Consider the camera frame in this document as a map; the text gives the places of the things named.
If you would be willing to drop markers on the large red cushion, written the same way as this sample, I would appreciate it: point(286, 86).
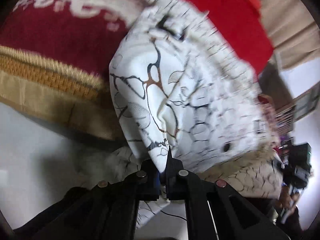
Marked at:
point(239, 23)

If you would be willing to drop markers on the right hand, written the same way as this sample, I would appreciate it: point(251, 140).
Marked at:
point(287, 201)

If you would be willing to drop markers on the floral red beige blanket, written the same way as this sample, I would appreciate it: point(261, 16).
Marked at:
point(55, 57)

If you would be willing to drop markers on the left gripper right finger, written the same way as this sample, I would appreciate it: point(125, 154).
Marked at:
point(232, 200)

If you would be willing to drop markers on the white crackle pattern coat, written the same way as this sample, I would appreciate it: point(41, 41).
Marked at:
point(178, 88)

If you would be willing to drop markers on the beige dotted curtain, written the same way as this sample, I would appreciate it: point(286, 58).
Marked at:
point(292, 30)

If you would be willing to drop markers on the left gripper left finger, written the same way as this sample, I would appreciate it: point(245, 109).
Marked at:
point(103, 212)

